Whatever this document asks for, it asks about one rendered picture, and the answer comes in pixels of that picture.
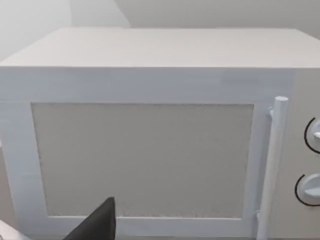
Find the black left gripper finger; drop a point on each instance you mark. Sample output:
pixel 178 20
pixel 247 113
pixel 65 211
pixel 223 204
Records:
pixel 100 222

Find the white microwave knob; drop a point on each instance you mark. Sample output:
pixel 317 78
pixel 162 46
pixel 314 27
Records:
pixel 314 135
pixel 309 190

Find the pale microwave door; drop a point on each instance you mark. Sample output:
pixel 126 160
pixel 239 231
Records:
pixel 140 160

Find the pale microwave oven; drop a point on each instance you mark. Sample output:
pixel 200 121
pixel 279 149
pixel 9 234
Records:
pixel 160 50

